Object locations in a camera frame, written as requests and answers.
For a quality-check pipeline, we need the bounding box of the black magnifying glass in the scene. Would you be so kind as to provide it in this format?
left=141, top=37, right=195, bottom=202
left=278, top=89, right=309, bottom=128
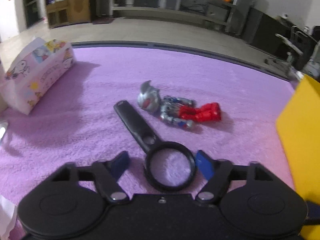
left=114, top=100, right=197, bottom=192

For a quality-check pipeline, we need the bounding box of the purple fluffy table mat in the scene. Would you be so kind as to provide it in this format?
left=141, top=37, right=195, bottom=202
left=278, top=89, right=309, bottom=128
left=1, top=50, right=308, bottom=239

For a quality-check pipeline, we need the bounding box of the silver red Ultraman figure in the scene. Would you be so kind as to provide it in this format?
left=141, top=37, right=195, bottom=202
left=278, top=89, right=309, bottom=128
left=137, top=81, right=221, bottom=129

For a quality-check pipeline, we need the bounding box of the yellow plastic storage bin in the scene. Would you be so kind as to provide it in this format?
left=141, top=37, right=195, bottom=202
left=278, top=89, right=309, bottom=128
left=275, top=74, right=320, bottom=240

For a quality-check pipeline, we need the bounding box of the silver phone stand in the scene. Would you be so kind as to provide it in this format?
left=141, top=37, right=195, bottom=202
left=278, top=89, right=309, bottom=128
left=0, top=120, right=9, bottom=142

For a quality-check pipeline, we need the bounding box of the cartoon print tissue pack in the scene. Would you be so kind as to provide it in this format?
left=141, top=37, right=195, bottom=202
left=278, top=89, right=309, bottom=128
left=1, top=37, right=76, bottom=115

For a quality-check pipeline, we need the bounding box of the black low cabinet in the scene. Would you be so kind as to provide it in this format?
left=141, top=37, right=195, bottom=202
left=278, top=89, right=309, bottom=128
left=242, top=8, right=291, bottom=59

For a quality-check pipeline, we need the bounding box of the black office chair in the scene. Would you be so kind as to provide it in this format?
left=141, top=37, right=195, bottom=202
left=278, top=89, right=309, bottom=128
left=264, top=25, right=319, bottom=76

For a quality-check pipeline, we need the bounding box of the grey TV console shelf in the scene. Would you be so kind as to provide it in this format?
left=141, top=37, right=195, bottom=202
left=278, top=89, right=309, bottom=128
left=111, top=0, right=253, bottom=36

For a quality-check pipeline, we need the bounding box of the wooden cabinet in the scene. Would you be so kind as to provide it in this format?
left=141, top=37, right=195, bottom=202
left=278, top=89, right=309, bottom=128
left=45, top=0, right=97, bottom=29

